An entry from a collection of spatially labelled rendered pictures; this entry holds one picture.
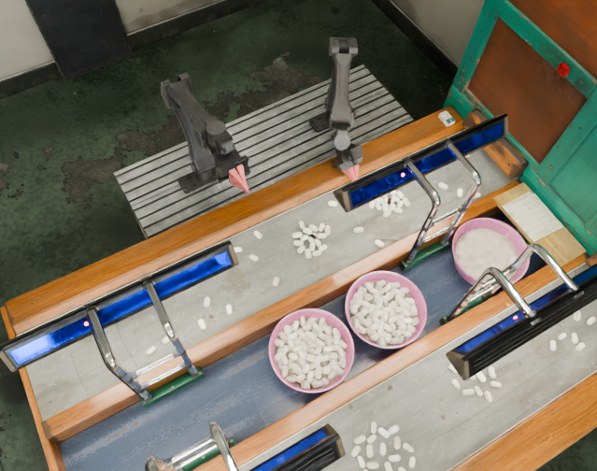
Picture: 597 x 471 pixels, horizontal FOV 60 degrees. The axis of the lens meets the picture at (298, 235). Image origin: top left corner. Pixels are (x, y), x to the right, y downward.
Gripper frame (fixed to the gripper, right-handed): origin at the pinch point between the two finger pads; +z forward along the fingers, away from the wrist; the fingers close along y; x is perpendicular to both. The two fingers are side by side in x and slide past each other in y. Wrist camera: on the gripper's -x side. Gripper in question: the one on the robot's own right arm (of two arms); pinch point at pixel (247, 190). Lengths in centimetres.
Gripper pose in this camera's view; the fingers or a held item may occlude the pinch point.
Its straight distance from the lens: 153.1
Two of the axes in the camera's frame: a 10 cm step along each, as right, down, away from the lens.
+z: 5.2, 7.6, -3.9
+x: -0.4, 4.7, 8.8
